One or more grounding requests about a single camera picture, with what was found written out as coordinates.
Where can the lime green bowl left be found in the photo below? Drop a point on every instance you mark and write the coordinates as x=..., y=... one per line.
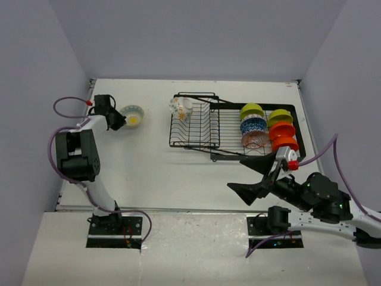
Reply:
x=251, y=108

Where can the blue white patterned bowl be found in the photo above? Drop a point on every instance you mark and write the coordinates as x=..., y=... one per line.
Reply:
x=252, y=124

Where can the orange bowl rear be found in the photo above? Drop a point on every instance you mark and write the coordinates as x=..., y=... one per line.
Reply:
x=282, y=129

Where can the red pink patterned bowl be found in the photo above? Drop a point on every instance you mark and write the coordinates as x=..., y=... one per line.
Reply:
x=255, y=139

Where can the black wire dish rack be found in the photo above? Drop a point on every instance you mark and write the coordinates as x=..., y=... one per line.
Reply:
x=214, y=128

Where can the orange bowl front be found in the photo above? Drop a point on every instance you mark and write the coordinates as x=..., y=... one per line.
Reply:
x=284, y=141

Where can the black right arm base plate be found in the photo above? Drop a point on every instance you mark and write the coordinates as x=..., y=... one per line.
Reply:
x=260, y=237

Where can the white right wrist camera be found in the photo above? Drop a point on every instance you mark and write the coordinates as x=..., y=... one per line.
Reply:
x=286, y=159

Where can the lime green bowl right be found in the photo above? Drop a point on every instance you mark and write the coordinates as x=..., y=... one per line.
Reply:
x=279, y=115

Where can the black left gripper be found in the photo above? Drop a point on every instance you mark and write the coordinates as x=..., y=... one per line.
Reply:
x=120, y=121

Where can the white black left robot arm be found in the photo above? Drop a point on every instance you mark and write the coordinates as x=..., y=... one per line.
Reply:
x=78, y=162

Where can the orange bowl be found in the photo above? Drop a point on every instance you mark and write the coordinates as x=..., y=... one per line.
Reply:
x=282, y=129
x=284, y=141

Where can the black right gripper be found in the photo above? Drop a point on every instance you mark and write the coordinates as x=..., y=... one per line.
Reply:
x=249, y=192

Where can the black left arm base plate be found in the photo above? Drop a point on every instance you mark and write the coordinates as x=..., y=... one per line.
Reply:
x=125, y=232

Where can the lime green bowl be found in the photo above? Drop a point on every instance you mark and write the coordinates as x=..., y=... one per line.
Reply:
x=279, y=115
x=251, y=108

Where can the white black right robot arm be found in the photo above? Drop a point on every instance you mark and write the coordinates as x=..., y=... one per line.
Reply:
x=320, y=205

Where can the white floral leaf bowl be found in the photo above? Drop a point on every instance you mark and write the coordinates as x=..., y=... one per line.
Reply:
x=181, y=108

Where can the yellow sun pattern bowl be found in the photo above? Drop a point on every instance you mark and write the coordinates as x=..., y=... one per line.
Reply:
x=133, y=114

